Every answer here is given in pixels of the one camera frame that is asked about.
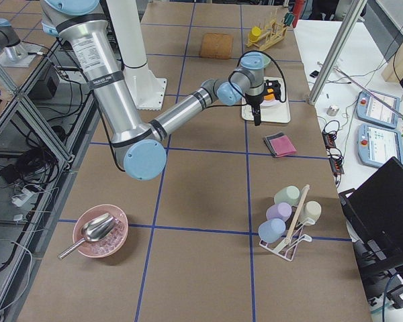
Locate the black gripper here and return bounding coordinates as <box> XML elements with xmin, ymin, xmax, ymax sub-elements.
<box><xmin>245</xmin><ymin>94</ymin><xmax>263</xmax><ymax>126</ymax></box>

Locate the orange fruit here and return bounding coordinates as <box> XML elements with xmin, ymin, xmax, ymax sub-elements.
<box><xmin>264</xmin><ymin>89</ymin><xmax>275</xmax><ymax>101</ymax></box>

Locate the white ribbed plate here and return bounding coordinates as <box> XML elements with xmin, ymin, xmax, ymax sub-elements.
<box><xmin>261</xmin><ymin>98</ymin><xmax>281</xmax><ymax>108</ymax></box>

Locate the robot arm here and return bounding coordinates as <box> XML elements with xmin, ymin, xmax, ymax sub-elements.
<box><xmin>40</xmin><ymin>1</ymin><xmax>267</xmax><ymax>180</ymax></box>
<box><xmin>0</xmin><ymin>18</ymin><xmax>34</xmax><ymax>68</ymax></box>

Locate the cream bear tray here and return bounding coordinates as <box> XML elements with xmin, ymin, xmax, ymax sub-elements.
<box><xmin>261</xmin><ymin>76</ymin><xmax>291</xmax><ymax>124</ymax></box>

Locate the grey cloth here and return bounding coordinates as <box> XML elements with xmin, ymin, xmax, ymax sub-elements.
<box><xmin>264</xmin><ymin>133</ymin><xmax>289</xmax><ymax>157</ymax></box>

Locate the pink cloth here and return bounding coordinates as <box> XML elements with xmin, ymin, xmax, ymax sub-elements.
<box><xmin>269</xmin><ymin>136</ymin><xmax>297</xmax><ymax>157</ymax></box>

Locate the green bowl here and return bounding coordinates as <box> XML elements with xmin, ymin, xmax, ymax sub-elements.
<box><xmin>261</xmin><ymin>54</ymin><xmax>271</xmax><ymax>68</ymax></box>

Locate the small black device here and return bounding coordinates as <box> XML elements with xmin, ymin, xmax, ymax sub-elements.
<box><xmin>310</xmin><ymin>70</ymin><xmax>319</xmax><ymax>78</ymax></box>

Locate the small metal cylinder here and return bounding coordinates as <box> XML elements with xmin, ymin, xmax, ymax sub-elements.
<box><xmin>326</xmin><ymin>105</ymin><xmax>339</xmax><ymax>117</ymax></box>

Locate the light green cup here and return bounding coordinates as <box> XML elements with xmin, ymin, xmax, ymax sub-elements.
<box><xmin>273</xmin><ymin>185</ymin><xmax>300</xmax><ymax>207</ymax></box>

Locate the wooden cutting board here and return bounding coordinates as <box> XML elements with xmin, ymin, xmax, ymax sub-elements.
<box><xmin>199</xmin><ymin>33</ymin><xmax>233</xmax><ymax>60</ymax></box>

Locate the black power strip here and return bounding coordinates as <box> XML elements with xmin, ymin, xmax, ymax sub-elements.
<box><xmin>322</xmin><ymin>131</ymin><xmax>345</xmax><ymax>177</ymax></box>

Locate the yellow mug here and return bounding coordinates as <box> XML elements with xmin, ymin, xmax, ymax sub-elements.
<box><xmin>248</xmin><ymin>26</ymin><xmax>262</xmax><ymax>42</ymax></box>

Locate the wooden dish rack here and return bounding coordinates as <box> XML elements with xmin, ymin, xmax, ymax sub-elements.
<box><xmin>246</xmin><ymin>9</ymin><xmax>288</xmax><ymax>51</ymax></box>

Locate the purple cup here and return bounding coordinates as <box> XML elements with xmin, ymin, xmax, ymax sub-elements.
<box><xmin>266</xmin><ymin>202</ymin><xmax>292</xmax><ymax>221</ymax></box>

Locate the dark green cup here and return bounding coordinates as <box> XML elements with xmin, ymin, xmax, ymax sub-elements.
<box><xmin>283</xmin><ymin>12</ymin><xmax>295</xmax><ymax>27</ymax></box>

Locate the beige cup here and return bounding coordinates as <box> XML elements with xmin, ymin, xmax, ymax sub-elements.
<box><xmin>298</xmin><ymin>201</ymin><xmax>322</xmax><ymax>225</ymax></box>

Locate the far teach pendant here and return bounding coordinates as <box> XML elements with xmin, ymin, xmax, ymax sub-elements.
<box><xmin>356</xmin><ymin>91</ymin><xmax>400</xmax><ymax>129</ymax></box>

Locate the teach pendant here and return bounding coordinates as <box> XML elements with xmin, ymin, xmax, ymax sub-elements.
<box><xmin>357</xmin><ymin>123</ymin><xmax>403</xmax><ymax>168</ymax></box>
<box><xmin>356</xmin><ymin>91</ymin><xmax>400</xmax><ymax>129</ymax></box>

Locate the blue cup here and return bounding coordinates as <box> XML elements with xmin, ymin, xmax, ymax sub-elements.
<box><xmin>258</xmin><ymin>218</ymin><xmax>286</xmax><ymax>244</ymax></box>

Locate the red cylinder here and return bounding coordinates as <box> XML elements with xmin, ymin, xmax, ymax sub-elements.
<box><xmin>293</xmin><ymin>0</ymin><xmax>306</xmax><ymax>21</ymax></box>

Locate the near teach pendant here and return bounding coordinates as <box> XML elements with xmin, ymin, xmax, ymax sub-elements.
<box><xmin>357</xmin><ymin>123</ymin><xmax>403</xmax><ymax>168</ymax></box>

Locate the white cup rack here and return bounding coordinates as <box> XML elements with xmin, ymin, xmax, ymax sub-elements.
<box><xmin>259</xmin><ymin>184</ymin><xmax>312</xmax><ymax>262</ymax></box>

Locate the reacher grabber tool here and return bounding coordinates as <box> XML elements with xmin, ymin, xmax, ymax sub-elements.
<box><xmin>332</xmin><ymin>66</ymin><xmax>403</xmax><ymax>142</ymax></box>

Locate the black laptop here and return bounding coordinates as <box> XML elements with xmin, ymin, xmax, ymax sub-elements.
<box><xmin>339</xmin><ymin>157</ymin><xmax>403</xmax><ymax>252</ymax></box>

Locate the metal scoop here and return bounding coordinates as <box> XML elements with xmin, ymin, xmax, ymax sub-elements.
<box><xmin>58</xmin><ymin>213</ymin><xmax>116</xmax><ymax>260</ymax></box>

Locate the pink bowl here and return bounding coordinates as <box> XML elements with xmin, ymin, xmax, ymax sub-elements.
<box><xmin>73</xmin><ymin>204</ymin><xmax>128</xmax><ymax>258</ymax></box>

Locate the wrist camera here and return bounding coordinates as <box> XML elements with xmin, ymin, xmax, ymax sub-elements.
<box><xmin>263</xmin><ymin>78</ymin><xmax>281</xmax><ymax>102</ymax></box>

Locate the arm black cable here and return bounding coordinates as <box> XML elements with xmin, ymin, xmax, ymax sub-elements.
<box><xmin>206</xmin><ymin>50</ymin><xmax>288</xmax><ymax>109</ymax></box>

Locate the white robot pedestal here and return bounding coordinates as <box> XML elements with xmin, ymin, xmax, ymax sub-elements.
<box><xmin>106</xmin><ymin>1</ymin><xmax>167</xmax><ymax>111</ymax></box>

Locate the aluminium frame post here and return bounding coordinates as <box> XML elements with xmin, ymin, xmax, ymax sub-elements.
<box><xmin>308</xmin><ymin>0</ymin><xmax>367</xmax><ymax>105</ymax></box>

